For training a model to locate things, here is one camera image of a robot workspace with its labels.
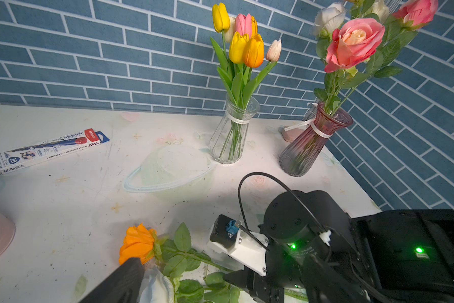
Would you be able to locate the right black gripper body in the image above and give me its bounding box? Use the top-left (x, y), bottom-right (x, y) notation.
top-left (223, 243), bottom-right (309, 302)

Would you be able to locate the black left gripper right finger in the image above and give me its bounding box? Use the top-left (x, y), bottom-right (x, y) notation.
top-left (301, 255), bottom-right (370, 302)

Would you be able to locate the clear glass vase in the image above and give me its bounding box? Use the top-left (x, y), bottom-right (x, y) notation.
top-left (208, 94), bottom-right (260, 164)

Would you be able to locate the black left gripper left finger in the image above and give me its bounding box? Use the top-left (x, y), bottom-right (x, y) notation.
top-left (80, 258), bottom-right (144, 303)

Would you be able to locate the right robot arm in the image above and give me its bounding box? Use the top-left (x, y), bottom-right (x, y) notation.
top-left (224, 191), bottom-right (454, 302)

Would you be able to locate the pale pink tulip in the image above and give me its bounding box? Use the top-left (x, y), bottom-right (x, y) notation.
top-left (243, 40), bottom-right (282, 104)

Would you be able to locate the small pink rose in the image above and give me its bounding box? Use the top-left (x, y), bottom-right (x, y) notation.
top-left (374, 0), bottom-right (439, 78)

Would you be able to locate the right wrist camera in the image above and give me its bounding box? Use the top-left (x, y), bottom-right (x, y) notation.
top-left (208, 215), bottom-right (269, 276)

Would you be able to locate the cream rose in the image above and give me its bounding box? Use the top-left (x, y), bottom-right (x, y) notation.
top-left (369, 0), bottom-right (390, 23)

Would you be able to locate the white rose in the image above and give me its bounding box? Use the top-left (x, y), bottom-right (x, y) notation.
top-left (312, 3), bottom-right (346, 37)

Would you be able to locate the yellow tulip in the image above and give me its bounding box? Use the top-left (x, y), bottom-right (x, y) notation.
top-left (211, 3), bottom-right (235, 100)
top-left (229, 32), bottom-right (249, 64)

